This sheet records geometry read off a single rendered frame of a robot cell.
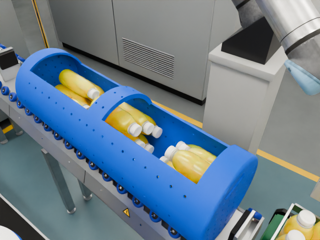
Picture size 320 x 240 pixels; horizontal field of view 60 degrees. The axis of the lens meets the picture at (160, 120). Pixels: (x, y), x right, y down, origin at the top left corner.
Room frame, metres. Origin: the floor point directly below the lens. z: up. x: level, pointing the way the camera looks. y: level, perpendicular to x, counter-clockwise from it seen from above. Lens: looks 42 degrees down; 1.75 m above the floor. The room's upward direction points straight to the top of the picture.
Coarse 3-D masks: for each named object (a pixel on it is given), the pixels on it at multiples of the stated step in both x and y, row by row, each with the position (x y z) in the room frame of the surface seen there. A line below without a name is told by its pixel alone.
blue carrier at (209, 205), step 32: (32, 64) 0.89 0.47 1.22; (64, 64) 1.03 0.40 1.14; (32, 96) 0.79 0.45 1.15; (64, 96) 0.72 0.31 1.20; (128, 96) 0.68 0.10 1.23; (64, 128) 0.65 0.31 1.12; (96, 128) 0.59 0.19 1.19; (192, 128) 0.64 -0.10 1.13; (96, 160) 0.54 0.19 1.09; (128, 160) 0.48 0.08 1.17; (160, 160) 0.45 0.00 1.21; (224, 160) 0.43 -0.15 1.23; (256, 160) 0.47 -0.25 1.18; (160, 192) 0.39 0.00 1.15; (192, 192) 0.36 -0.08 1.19; (224, 192) 0.35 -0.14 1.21; (192, 224) 0.32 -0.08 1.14; (224, 224) 0.39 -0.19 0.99
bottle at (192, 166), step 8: (176, 152) 0.51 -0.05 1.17; (184, 152) 0.50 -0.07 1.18; (192, 152) 0.50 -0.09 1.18; (176, 160) 0.48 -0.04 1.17; (184, 160) 0.47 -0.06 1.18; (192, 160) 0.47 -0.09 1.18; (200, 160) 0.47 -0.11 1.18; (176, 168) 0.47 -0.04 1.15; (184, 168) 0.46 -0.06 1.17; (192, 168) 0.45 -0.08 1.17; (200, 168) 0.44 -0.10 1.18; (192, 176) 0.43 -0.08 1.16; (200, 176) 0.43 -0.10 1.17
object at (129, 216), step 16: (0, 80) 1.22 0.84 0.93; (16, 112) 1.00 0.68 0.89; (32, 128) 0.90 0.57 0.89; (48, 144) 0.81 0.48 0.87; (64, 160) 0.73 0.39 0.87; (80, 176) 0.66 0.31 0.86; (96, 192) 0.59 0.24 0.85; (112, 208) 0.53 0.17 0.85; (128, 208) 0.50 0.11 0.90; (128, 224) 0.47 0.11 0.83; (144, 224) 0.44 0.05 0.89; (256, 224) 0.43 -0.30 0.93
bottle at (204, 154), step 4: (188, 148) 0.56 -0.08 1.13; (192, 148) 0.55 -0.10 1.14; (196, 148) 0.55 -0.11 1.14; (196, 152) 0.53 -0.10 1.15; (200, 152) 0.53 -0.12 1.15; (204, 152) 0.53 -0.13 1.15; (208, 152) 0.53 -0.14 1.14; (200, 156) 0.51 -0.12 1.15; (204, 156) 0.51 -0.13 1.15; (208, 156) 0.51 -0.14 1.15; (212, 156) 0.52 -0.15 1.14; (208, 160) 0.50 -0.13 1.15; (212, 160) 0.50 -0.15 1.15
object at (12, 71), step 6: (12, 48) 1.28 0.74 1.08; (0, 54) 1.23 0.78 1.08; (6, 54) 1.24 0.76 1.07; (12, 54) 1.26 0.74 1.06; (0, 60) 1.21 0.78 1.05; (6, 60) 1.23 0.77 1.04; (12, 60) 1.25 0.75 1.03; (0, 66) 1.21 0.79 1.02; (6, 66) 1.22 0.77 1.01; (12, 66) 1.26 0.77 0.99; (18, 66) 1.28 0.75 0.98; (0, 72) 1.22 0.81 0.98; (6, 72) 1.23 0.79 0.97; (12, 72) 1.25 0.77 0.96; (6, 78) 1.22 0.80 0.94; (12, 78) 1.24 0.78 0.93
